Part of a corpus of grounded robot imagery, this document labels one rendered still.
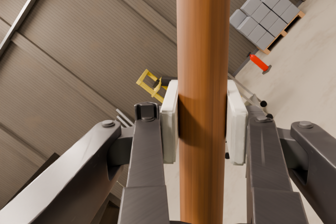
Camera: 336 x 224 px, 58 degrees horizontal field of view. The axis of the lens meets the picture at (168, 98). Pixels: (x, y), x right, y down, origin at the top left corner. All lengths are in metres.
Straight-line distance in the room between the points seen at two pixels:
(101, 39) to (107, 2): 0.94
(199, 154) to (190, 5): 0.09
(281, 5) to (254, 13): 0.57
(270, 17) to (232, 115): 7.03
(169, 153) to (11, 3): 9.01
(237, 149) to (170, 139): 0.03
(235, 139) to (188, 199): 0.07
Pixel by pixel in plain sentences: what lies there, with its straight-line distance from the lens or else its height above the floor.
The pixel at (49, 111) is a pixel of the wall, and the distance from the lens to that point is 9.25.
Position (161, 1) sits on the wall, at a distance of 7.91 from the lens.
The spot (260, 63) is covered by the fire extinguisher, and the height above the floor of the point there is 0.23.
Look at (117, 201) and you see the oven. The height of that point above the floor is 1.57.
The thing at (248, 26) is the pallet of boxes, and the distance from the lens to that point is 7.08.
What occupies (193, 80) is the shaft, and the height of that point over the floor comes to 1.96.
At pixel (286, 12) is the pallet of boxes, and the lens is 7.25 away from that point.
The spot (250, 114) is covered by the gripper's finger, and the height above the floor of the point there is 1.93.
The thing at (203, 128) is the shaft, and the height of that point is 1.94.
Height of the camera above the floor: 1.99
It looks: 7 degrees down
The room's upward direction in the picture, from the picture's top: 51 degrees counter-clockwise
